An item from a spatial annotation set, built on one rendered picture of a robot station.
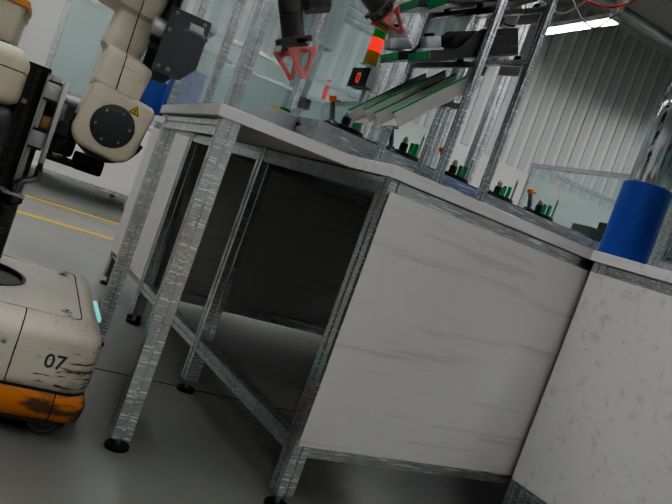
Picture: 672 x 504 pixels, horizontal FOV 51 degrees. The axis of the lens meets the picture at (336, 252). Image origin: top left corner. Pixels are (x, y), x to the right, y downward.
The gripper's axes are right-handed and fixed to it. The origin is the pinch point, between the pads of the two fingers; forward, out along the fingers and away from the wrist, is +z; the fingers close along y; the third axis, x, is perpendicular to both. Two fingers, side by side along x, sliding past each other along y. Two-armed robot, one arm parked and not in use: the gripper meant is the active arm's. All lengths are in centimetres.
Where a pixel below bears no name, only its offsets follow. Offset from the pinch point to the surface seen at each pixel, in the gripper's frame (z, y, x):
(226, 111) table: -24, -33, 59
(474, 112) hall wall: 406, 823, -393
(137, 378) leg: 5, -31, 118
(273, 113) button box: -3.5, 25.6, 38.7
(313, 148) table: -3, -33, 50
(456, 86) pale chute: 16.9, -22.4, 5.9
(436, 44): 5.9, -17.4, 0.9
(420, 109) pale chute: 14.0, -22.0, 18.1
